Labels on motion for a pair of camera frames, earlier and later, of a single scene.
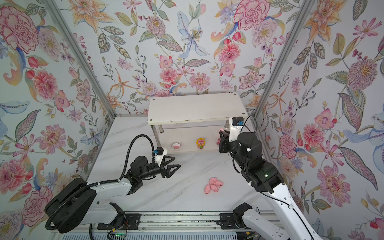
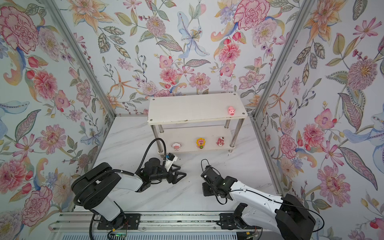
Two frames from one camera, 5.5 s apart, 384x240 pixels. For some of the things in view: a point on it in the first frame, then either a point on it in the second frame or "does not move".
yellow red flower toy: [200, 143] does not move
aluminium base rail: [163, 223] does not move
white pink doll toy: [176, 146] does not move
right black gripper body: [225, 147] → [207, 190]
